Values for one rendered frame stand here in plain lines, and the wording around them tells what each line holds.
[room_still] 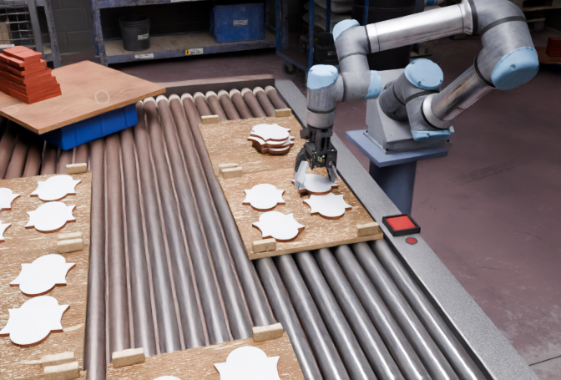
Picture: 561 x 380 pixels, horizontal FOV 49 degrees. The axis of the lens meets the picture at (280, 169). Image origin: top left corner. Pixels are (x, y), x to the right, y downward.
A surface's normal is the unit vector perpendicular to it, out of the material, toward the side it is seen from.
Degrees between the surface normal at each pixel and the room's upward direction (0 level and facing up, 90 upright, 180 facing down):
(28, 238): 0
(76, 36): 90
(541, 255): 0
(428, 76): 38
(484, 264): 0
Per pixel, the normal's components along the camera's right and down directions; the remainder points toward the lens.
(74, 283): 0.00, -0.89
